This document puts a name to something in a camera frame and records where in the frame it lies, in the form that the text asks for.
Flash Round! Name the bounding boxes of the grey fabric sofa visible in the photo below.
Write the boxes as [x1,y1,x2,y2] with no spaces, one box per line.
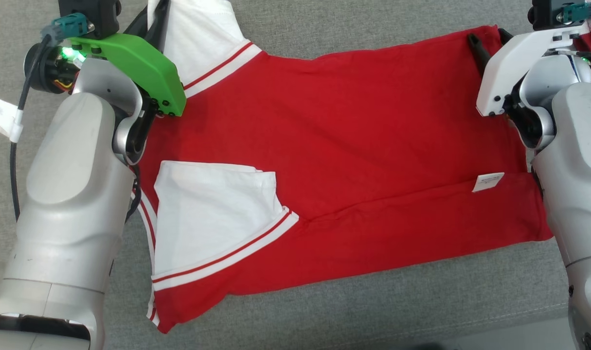
[0,0,591,350]

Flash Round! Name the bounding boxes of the teal left cable connector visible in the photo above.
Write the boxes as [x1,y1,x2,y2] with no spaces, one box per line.
[41,13,90,43]

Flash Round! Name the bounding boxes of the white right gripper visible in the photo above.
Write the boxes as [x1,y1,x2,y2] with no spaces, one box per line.
[467,27,591,117]

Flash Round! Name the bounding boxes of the teal cable connector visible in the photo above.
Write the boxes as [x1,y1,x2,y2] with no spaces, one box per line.
[558,2,591,24]
[41,13,90,43]

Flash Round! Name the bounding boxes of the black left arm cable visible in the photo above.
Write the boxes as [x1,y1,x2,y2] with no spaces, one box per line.
[8,34,53,223]

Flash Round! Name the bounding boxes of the teal right cable connector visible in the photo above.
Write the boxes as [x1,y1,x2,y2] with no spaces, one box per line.
[558,2,591,24]

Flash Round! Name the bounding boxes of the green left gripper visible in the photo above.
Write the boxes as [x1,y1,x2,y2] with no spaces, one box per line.
[24,0,187,118]

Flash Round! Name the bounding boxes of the red white-sleeved t-shirt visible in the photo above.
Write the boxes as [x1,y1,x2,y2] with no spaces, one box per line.
[130,0,555,335]

